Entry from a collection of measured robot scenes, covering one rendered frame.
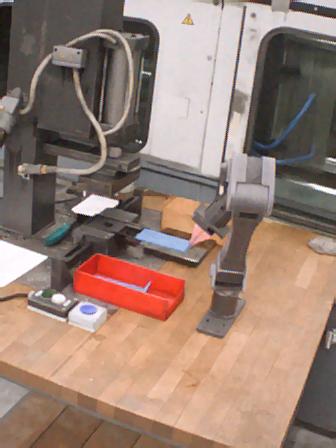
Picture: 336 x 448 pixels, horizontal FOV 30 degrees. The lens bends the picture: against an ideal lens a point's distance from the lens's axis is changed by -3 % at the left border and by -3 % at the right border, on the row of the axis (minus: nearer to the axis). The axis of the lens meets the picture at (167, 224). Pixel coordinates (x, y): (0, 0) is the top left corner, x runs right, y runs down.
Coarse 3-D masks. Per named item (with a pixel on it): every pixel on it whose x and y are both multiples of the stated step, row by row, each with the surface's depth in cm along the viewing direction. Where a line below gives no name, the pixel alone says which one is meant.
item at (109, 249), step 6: (126, 228) 181; (78, 234) 173; (132, 234) 186; (78, 240) 174; (96, 240) 171; (114, 240) 175; (96, 246) 172; (102, 246) 171; (108, 246) 172; (114, 246) 176; (120, 246) 185; (126, 246) 185; (96, 252) 173; (102, 252) 172; (108, 252) 173; (114, 252) 177
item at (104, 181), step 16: (48, 144) 174; (64, 144) 180; (80, 144) 179; (112, 144) 169; (80, 160) 172; (96, 160) 170; (112, 160) 168; (128, 160) 169; (80, 176) 166; (96, 176) 167; (112, 176) 169; (128, 176) 172; (96, 192) 166; (112, 192) 165
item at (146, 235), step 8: (144, 232) 175; (152, 232) 176; (144, 240) 171; (152, 240) 171; (160, 240) 172; (168, 240) 173; (176, 240) 174; (184, 240) 174; (176, 248) 169; (184, 248) 170
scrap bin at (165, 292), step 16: (96, 256) 167; (80, 272) 157; (96, 272) 169; (112, 272) 167; (128, 272) 165; (144, 272) 164; (160, 272) 162; (80, 288) 158; (96, 288) 157; (112, 288) 155; (128, 288) 153; (160, 288) 163; (176, 288) 162; (112, 304) 156; (128, 304) 155; (144, 304) 153; (160, 304) 151; (176, 304) 158; (160, 320) 153
